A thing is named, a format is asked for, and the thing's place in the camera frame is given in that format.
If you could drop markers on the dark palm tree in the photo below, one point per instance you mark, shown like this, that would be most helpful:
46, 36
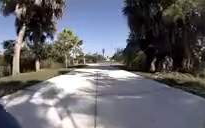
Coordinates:
37, 56

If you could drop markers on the small light green tree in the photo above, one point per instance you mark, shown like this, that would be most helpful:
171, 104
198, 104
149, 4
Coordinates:
67, 43

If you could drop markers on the tall palm tree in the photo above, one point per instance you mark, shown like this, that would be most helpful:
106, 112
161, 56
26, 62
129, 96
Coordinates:
18, 46

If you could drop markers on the pale concrete road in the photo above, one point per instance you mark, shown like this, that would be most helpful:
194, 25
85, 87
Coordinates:
103, 96

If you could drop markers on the grass verge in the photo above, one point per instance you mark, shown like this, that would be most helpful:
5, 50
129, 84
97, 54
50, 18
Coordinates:
186, 81
23, 79

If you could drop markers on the dense wood of palm trees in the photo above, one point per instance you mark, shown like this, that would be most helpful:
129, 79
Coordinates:
170, 30

